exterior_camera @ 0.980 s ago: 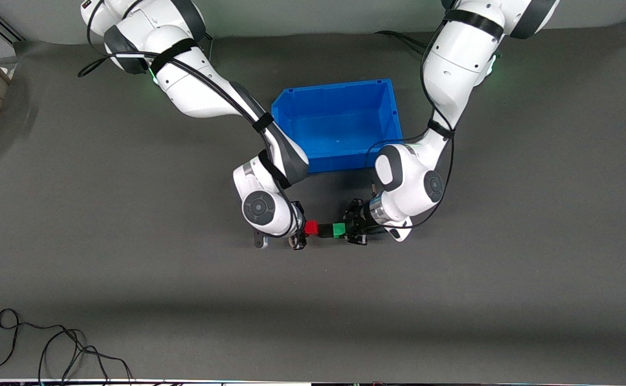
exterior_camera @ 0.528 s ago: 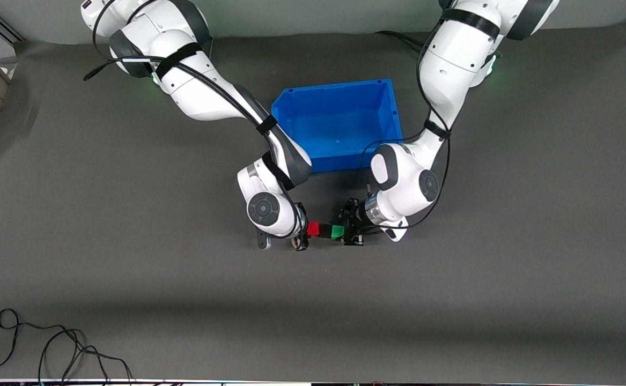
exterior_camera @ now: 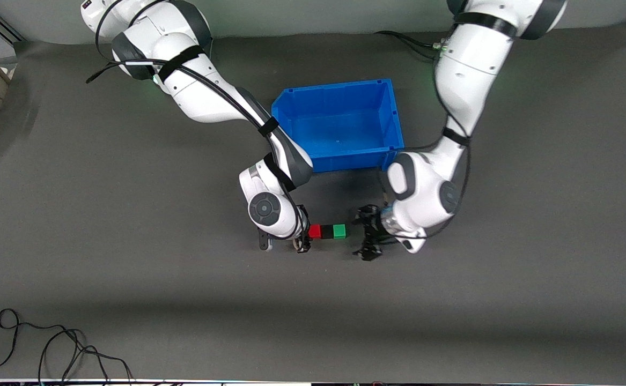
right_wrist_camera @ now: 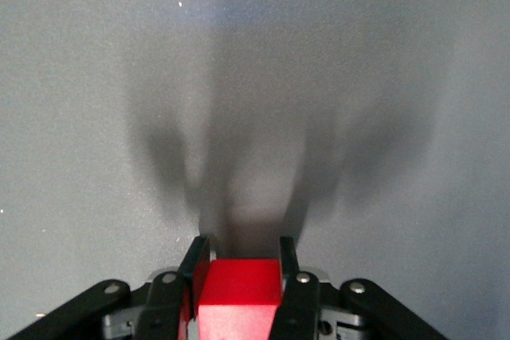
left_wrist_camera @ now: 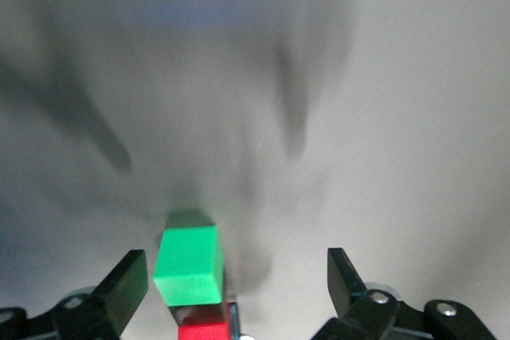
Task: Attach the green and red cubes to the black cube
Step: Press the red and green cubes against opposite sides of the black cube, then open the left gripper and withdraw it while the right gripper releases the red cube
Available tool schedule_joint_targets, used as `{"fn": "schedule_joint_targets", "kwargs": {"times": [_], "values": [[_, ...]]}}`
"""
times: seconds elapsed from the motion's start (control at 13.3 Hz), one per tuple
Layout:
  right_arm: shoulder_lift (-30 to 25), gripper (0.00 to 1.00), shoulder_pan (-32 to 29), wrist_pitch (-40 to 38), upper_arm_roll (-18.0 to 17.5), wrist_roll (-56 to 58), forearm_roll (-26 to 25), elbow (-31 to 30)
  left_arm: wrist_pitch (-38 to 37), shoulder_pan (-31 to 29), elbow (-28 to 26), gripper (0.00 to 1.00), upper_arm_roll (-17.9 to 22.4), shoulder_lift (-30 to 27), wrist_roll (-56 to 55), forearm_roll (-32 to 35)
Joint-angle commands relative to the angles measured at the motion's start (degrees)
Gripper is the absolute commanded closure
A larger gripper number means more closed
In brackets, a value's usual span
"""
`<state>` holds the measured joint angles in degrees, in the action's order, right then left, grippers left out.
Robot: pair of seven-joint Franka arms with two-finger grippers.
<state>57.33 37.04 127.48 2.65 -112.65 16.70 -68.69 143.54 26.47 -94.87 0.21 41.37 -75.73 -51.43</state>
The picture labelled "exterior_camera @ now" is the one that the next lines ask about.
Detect blue plastic storage bin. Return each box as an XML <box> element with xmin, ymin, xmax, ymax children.
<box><xmin>271</xmin><ymin>79</ymin><xmax>405</xmax><ymax>173</ymax></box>

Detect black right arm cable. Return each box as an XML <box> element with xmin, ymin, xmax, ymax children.
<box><xmin>86</xmin><ymin>0</ymin><xmax>313</xmax><ymax>242</ymax></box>

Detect black left arm base cables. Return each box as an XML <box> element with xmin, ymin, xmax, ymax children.
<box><xmin>374</xmin><ymin>31</ymin><xmax>447</xmax><ymax>54</ymax></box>

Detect thin black loose cable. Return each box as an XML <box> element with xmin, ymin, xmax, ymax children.
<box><xmin>0</xmin><ymin>308</ymin><xmax>134</xmax><ymax>384</ymax></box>

